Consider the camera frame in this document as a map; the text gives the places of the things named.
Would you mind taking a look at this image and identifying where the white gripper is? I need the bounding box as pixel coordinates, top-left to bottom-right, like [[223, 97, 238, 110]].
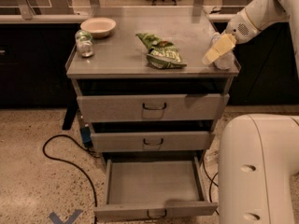
[[202, 8, 260, 65]]

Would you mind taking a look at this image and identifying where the clear blue-label plastic bottle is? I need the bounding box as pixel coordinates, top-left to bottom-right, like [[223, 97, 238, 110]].
[[211, 33, 235, 70]]

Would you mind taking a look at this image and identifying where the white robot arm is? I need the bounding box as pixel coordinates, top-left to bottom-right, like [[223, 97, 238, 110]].
[[203, 0, 299, 224]]

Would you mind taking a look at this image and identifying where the grey metal drawer cabinet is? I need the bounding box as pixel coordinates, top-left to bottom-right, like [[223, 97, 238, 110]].
[[67, 7, 240, 160]]

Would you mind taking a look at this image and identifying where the middle grey drawer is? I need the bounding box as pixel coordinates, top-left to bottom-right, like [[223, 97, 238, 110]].
[[91, 132, 214, 152]]

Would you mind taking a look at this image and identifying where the grey drawer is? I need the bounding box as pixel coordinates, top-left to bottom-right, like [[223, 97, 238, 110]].
[[94, 157, 217, 222], [78, 94, 229, 122], [91, 132, 214, 152]]

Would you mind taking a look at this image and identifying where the clear bottle on floor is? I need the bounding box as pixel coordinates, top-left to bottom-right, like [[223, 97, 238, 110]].
[[204, 150, 219, 166]]

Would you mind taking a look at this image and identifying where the top grey drawer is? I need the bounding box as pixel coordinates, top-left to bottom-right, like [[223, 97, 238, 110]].
[[78, 94, 229, 122]]

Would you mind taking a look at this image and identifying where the bottom grey drawer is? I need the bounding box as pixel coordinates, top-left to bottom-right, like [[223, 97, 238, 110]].
[[94, 157, 217, 222]]

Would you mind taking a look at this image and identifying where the green chip bag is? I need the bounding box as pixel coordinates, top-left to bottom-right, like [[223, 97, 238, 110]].
[[136, 33, 187, 69]]

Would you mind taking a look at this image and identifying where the cream ceramic bowl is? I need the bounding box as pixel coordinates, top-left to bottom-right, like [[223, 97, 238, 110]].
[[80, 18, 116, 38]]

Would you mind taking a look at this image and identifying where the green soda can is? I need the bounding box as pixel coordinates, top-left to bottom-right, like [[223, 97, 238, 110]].
[[75, 30, 94, 58]]

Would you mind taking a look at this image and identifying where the blue power box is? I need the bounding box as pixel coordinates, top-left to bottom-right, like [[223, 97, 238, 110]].
[[80, 127, 93, 148]]

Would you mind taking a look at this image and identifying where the black cable right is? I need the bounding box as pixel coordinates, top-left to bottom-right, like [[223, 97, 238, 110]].
[[202, 161, 220, 217]]

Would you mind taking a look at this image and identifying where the black cable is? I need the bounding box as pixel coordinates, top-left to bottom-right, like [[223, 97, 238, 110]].
[[42, 133, 101, 224], [202, 161, 220, 217]]

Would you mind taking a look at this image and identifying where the black cable left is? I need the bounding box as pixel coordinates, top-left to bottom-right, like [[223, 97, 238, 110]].
[[42, 133, 101, 224]]

